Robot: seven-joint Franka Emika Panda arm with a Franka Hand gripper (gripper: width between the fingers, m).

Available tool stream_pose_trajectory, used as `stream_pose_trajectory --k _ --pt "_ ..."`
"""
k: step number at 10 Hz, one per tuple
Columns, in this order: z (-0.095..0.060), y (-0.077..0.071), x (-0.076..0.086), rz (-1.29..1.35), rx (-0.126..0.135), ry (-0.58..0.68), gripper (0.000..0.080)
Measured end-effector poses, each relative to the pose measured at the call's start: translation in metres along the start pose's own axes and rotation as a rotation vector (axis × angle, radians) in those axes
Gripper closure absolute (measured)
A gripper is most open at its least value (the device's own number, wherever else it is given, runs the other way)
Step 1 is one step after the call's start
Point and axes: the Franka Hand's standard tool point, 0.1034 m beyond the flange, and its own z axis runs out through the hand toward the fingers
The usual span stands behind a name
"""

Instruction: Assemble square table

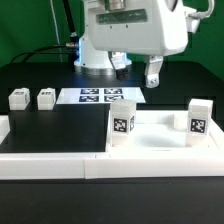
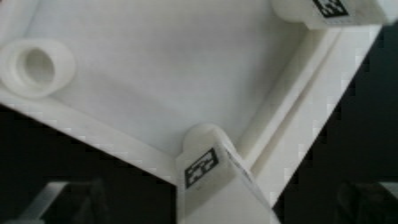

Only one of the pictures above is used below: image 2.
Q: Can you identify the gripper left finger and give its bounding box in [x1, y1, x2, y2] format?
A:
[19, 179, 110, 224]

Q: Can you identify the white table leg with tag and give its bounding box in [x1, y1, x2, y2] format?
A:
[272, 0, 398, 29]

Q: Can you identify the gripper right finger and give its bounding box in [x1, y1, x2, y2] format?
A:
[336, 182, 398, 224]

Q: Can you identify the white square table top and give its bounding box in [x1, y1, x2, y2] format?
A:
[0, 0, 380, 199]

